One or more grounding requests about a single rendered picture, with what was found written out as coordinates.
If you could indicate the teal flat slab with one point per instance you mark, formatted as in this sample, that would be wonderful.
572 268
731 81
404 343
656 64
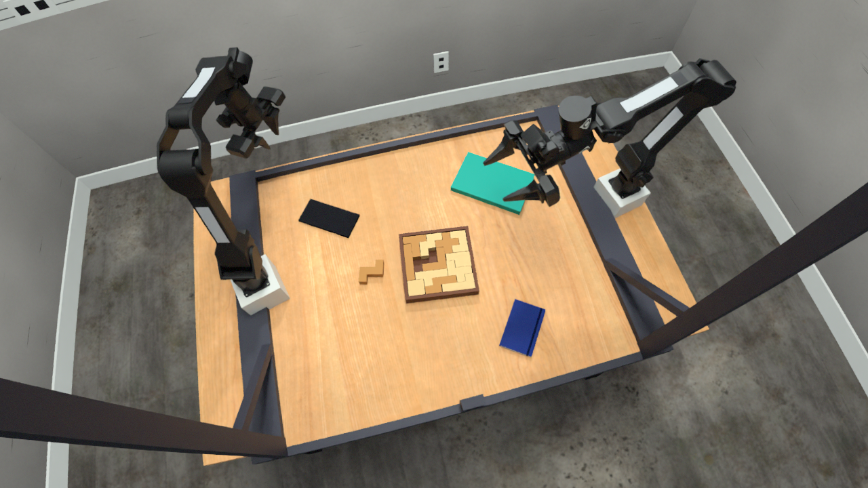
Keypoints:
491 183

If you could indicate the brown wooden puzzle tray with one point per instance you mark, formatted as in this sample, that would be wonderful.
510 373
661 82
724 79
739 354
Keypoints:
433 258

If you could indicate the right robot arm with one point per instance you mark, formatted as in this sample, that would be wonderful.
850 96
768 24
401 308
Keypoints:
700 88

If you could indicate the blue notebook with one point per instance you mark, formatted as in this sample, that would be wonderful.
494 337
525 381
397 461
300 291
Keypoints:
522 328

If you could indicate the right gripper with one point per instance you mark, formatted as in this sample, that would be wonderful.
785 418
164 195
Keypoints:
512 140

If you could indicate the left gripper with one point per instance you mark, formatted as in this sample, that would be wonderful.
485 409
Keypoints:
251 117

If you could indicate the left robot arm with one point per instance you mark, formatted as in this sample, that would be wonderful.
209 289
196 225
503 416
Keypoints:
189 171

